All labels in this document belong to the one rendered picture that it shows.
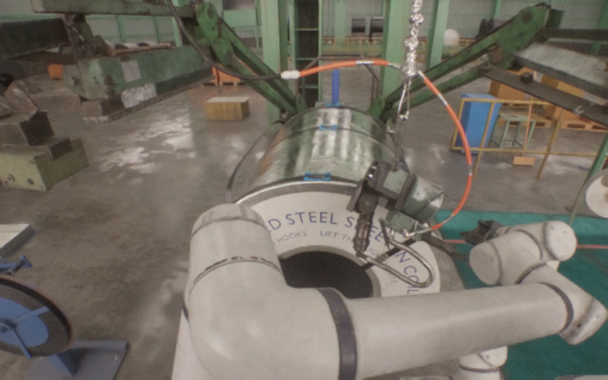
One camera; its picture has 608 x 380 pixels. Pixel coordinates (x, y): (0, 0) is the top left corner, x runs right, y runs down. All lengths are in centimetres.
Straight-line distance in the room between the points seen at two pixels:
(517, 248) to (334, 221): 71
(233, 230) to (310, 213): 84
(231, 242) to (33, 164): 92
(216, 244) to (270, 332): 14
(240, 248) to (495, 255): 52
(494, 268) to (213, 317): 55
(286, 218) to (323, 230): 16
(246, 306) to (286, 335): 5
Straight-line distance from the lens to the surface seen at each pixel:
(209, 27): 154
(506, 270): 72
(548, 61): 151
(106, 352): 259
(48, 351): 226
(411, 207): 102
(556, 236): 80
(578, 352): 285
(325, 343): 31
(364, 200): 101
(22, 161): 124
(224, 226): 41
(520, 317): 54
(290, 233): 130
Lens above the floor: 189
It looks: 29 degrees down
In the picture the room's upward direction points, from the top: 1 degrees counter-clockwise
